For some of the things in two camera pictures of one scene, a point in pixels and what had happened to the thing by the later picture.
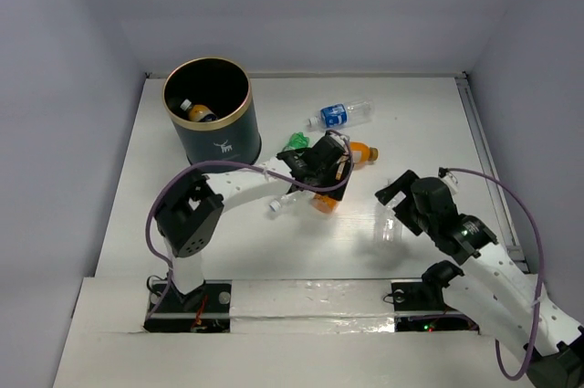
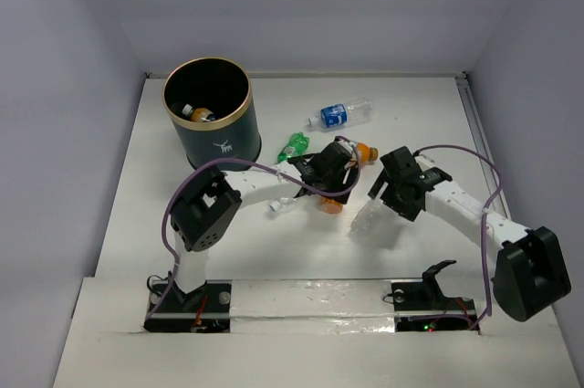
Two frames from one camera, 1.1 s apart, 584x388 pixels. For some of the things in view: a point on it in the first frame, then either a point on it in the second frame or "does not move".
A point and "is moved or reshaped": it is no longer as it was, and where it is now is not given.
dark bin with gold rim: (224, 87) does not move
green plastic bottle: (297, 141) does not move
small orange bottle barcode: (361, 152) does not move
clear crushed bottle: (387, 234) is moved or reshaped
